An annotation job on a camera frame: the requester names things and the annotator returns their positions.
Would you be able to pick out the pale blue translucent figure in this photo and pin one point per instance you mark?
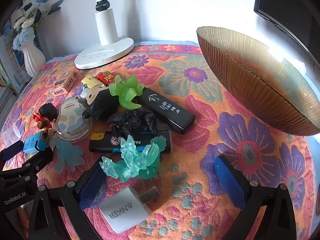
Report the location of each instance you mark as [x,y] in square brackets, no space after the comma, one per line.
[67,153]

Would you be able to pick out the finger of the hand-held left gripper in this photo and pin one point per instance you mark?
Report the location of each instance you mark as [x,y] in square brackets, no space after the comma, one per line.
[37,158]
[12,150]

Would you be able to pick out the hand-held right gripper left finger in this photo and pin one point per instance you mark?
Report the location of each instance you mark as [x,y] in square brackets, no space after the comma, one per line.
[92,187]

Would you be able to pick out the teal translucent figure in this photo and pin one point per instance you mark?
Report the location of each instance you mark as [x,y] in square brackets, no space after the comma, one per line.
[135,160]

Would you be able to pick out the pink matchbox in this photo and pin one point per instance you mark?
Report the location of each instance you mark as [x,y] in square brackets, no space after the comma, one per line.
[58,92]

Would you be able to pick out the red lighter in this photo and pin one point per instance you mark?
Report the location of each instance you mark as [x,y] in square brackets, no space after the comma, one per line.
[107,78]

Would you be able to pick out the black penguin toy figure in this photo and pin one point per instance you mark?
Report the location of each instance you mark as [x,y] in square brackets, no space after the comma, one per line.
[100,107]

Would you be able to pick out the bright green translucent figure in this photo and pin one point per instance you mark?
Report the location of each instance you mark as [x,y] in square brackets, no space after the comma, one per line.
[127,93]

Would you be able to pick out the floral patterned tablecloth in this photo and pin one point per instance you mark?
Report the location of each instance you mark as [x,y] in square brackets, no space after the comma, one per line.
[190,100]

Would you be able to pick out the white desk lamp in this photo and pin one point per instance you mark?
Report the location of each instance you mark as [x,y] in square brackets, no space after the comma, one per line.
[107,25]

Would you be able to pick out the red doll figure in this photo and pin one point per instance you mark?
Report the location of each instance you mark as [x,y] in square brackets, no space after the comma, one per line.
[45,116]

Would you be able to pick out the white ceramic vase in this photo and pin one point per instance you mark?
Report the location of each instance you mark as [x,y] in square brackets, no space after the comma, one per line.
[32,60]

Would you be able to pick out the clear plastic piece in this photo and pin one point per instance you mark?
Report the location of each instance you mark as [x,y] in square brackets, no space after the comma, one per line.
[15,131]

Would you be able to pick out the round clear plastic case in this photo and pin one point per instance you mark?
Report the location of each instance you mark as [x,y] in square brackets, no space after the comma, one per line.
[72,122]

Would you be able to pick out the blue lighter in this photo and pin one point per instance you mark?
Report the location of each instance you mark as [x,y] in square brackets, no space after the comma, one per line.
[33,142]

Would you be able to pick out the black scorpion toy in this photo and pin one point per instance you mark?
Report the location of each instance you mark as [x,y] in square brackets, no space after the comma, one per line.
[132,121]

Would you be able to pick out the amber ribbed glass bowl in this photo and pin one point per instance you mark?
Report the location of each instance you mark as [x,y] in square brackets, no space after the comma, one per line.
[250,80]

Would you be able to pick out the black flat screen television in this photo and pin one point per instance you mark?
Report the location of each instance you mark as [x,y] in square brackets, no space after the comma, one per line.
[287,0]

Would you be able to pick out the large orange matchbox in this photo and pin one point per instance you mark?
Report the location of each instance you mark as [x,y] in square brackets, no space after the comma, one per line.
[70,80]

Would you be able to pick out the black lighter with yellow end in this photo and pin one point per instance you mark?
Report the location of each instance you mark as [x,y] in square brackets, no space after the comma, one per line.
[105,142]

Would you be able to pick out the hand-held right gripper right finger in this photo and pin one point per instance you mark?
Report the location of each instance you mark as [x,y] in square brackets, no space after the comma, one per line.
[228,180]

